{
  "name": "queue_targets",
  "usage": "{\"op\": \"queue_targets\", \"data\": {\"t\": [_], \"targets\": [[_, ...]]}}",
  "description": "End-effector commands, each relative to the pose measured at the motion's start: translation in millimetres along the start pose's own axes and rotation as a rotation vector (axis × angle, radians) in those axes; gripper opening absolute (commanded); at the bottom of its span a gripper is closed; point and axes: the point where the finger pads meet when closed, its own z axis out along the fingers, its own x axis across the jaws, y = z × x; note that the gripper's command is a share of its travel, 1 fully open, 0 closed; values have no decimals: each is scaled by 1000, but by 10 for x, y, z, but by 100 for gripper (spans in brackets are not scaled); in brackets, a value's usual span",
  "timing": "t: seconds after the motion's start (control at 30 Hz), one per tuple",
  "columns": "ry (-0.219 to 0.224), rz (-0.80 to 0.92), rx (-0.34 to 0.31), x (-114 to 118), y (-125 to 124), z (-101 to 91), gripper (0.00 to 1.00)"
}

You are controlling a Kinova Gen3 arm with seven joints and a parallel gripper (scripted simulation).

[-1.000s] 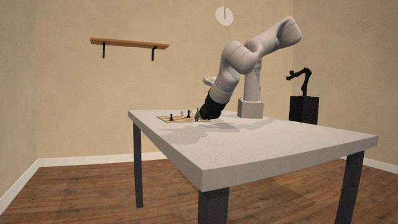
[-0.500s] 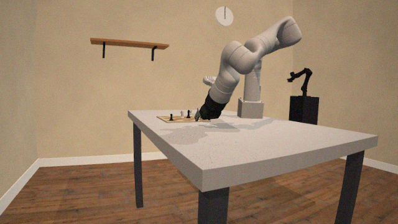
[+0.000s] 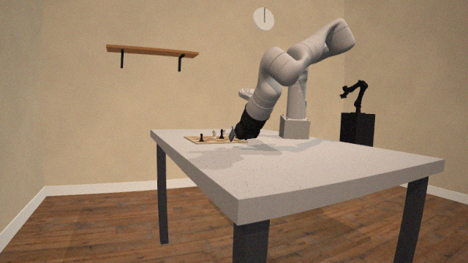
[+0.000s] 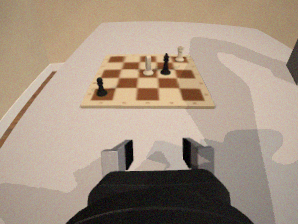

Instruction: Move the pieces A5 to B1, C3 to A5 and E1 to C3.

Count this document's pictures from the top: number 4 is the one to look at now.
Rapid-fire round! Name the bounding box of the brown and cream chessboard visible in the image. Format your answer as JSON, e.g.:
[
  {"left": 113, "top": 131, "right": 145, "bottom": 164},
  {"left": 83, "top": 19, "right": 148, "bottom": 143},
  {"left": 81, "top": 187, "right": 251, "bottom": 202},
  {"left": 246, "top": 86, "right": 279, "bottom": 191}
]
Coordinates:
[{"left": 80, "top": 54, "right": 215, "bottom": 109}]

